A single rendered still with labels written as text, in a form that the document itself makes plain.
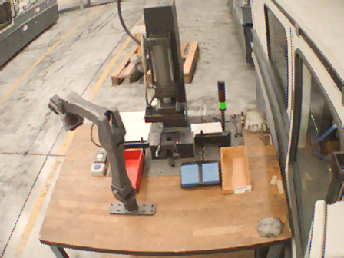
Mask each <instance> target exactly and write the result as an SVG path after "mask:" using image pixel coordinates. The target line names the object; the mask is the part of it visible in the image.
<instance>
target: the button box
mask: <svg viewBox="0 0 344 258"><path fill-rule="evenodd" d="M93 125H94V122H93V123H92V125H91V130H90V134H91V132H92V128H93ZM91 140H92V141H93V143H94V144H95V145H96V146H98V147H102V146H101V145H98V144H96V143H95V141H94V140H93V139H92V136H91ZM99 151H103V152H104V153H103V154H102V155H103V157H102V158H98V155H99V154H98V152H99ZM93 162H94V163H95V164H100V163H105V166H106V165H107V162H108V153H107V151H106V150H105V149H104V148H102V149H101V150H97V152H96V154H95V156H94V161H93Z"/></svg>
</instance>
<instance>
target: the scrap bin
mask: <svg viewBox="0 0 344 258"><path fill-rule="evenodd" d="M124 158H125V164H126V170H127V175H128V176H129V180H131V183H132V184H133V187H134V188H135V190H136V191H137V193H139V192H138V191H139V187H140V182H141V171H142V167H143V163H144V155H143V151H142V149H137V150H124Z"/></svg>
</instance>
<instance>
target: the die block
mask: <svg viewBox="0 0 344 258"><path fill-rule="evenodd" d="M158 148H159V147H151V148H150V152H151V156H152V160H163V159H166V154H167V149H174V146H167V147H162V153H161V156H159V157H157V156H156V153H157V150H158ZM177 148H180V158H194V139H193V145H182V146H177Z"/></svg>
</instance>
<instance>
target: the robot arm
mask: <svg viewBox="0 0 344 258"><path fill-rule="evenodd" d="M48 107H49V109H50V110H52V111H53V112H54V113H55V114H57V115H58V114H59V116H60V117H61V121H62V124H63V125H64V129H65V131H66V132H68V131H70V132H72V131H75V130H77V127H79V126H82V125H83V121H84V118H86V119H87V120H89V121H92V122H94V123H95V124H96V125H97V126H98V139H99V142H100V145H101V146H102V147H103V148H104V149H105V150H106V151H107V155H108V158H109V163H110V167H111V178H112V183H111V184H110V186H111V189H112V192H113V195H114V196H115V198H116V199H117V200H119V201H120V203H118V202H117V203H110V204H111V205H110V207H109V214H114V215H121V214H122V215H134V216H141V215H147V216H153V215H154V210H155V204H154V203H137V201H136V197H135V195H136V194H137V191H136V190H135V188H134V187H133V184H132V183H131V180H129V176H128V175H127V170H126V164H125V158H124V142H125V136H126V135H127V131H126V128H125V126H124V123H123V121H122V117H121V114H120V112H119V110H118V108H117V107H115V106H113V107H111V108H110V109H109V108H107V107H102V106H99V105H96V104H93V103H91V102H90V101H86V100H85V99H83V98H82V97H81V96H80V95H78V93H77V92H73V91H72V90H69V91H67V92H66V93H65V94H63V95H62V96H61V97H60V96H58V95H57V94H54V95H52V97H50V101H49V102H48ZM110 120H111V121H112V123H111V125H110Z"/></svg>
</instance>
